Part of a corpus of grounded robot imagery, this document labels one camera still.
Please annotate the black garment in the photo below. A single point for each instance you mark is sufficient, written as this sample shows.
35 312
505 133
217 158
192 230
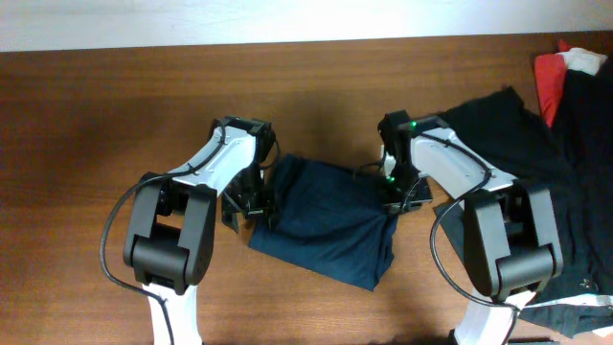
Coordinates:
574 161

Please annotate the red cloth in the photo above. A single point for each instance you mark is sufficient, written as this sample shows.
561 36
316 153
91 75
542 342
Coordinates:
549 73

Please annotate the white cloth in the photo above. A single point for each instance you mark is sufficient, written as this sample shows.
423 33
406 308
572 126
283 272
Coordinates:
579 59

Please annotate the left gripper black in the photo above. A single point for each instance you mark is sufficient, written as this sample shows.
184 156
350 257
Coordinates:
267 203

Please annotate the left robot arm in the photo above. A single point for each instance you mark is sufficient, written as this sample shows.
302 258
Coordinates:
170 237

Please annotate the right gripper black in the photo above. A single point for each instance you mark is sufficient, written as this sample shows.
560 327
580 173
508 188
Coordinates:
392 203

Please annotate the navy blue shorts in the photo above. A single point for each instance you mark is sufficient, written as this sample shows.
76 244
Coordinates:
329 222

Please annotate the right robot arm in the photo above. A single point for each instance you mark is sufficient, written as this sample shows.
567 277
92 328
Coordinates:
510 247

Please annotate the dark navy garment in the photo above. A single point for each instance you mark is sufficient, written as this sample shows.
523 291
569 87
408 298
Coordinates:
570 316

